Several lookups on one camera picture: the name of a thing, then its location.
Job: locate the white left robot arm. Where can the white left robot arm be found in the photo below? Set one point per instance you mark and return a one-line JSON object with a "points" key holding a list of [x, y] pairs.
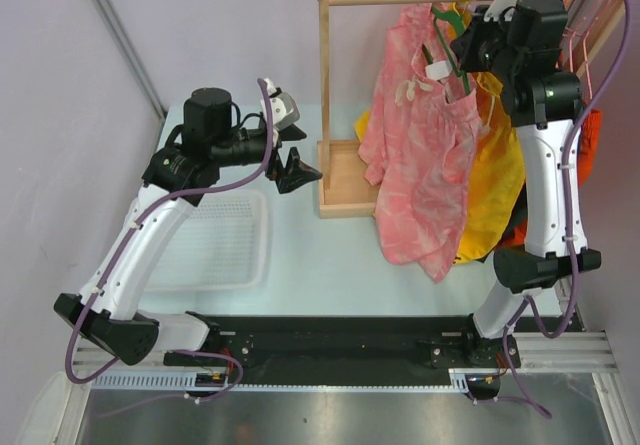
{"points": [[179, 175]]}

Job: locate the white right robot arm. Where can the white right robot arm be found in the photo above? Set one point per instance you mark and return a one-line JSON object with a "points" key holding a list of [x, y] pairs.
{"points": [[519, 43]]}

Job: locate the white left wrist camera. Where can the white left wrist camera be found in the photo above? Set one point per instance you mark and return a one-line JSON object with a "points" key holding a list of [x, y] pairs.
{"points": [[283, 107]]}

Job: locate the white slotted cable duct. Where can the white slotted cable duct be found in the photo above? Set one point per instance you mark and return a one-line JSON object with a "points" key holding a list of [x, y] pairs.
{"points": [[447, 382]]}

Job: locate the white plastic basket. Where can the white plastic basket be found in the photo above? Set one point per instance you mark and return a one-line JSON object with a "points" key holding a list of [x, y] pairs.
{"points": [[223, 245]]}

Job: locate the black and orange shorts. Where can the black and orange shorts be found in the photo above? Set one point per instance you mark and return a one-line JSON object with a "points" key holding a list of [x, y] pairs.
{"points": [[588, 145]]}

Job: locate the wooden clothes rack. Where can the wooden clothes rack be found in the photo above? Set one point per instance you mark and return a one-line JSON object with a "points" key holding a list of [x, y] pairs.
{"points": [[343, 191]]}

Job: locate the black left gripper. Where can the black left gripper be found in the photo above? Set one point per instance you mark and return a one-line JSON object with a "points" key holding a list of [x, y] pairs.
{"points": [[293, 174]]}

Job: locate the yellow shorts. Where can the yellow shorts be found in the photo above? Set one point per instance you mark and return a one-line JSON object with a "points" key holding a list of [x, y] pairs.
{"points": [[498, 173]]}

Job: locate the pink patterned shorts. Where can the pink patterned shorts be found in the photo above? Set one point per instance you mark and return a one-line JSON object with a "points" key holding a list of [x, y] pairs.
{"points": [[419, 145]]}

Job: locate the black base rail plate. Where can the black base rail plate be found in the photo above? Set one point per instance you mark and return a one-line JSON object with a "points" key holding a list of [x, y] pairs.
{"points": [[357, 350]]}

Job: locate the pink wire hanger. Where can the pink wire hanger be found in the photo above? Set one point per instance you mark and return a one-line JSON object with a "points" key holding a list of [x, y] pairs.
{"points": [[582, 38]]}

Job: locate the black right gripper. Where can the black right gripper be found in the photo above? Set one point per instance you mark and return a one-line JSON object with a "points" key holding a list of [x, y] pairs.
{"points": [[465, 45]]}

